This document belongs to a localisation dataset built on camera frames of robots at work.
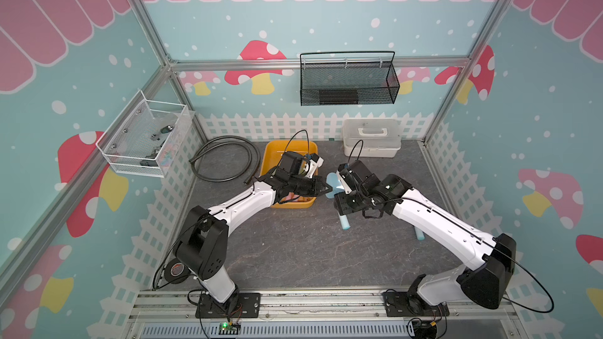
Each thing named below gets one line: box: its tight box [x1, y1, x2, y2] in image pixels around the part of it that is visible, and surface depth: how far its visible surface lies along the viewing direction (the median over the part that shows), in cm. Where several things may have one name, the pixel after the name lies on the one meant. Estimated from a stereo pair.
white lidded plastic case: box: [342, 118, 402, 158], surface depth 111 cm
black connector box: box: [413, 321, 438, 339], surface depth 73 cm
